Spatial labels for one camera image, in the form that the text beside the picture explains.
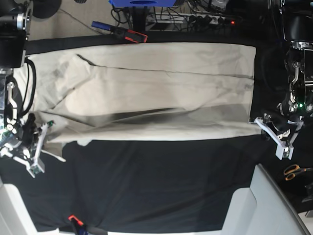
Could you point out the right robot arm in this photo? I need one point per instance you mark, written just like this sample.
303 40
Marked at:
15 22

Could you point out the black round stand base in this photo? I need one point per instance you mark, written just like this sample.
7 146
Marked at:
44 9

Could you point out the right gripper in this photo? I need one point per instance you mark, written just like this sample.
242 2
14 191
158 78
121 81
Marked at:
23 143

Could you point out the black orange clamp top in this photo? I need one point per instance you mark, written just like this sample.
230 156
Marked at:
121 33

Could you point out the blue box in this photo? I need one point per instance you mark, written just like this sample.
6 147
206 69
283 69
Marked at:
142 3

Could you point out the cream white T-shirt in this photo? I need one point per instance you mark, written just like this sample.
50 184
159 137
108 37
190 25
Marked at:
144 92

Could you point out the orange handled scissors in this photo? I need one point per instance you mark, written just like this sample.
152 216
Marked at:
293 170

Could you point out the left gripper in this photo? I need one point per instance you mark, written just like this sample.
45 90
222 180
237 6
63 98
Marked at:
281 129

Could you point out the black orange clamp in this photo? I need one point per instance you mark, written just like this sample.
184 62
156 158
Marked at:
80 228
121 33

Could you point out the black table cloth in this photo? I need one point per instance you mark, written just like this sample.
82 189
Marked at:
154 186

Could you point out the black camera pole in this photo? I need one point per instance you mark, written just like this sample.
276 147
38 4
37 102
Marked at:
139 15

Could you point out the white power strip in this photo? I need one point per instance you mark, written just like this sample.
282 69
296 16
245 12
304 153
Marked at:
175 18

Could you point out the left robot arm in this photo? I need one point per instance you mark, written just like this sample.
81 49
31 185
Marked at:
283 92

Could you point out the black orange clamp bottom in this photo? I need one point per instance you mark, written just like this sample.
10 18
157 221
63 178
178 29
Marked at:
80 228

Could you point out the grey white chair left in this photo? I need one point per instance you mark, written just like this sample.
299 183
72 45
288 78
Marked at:
14 217

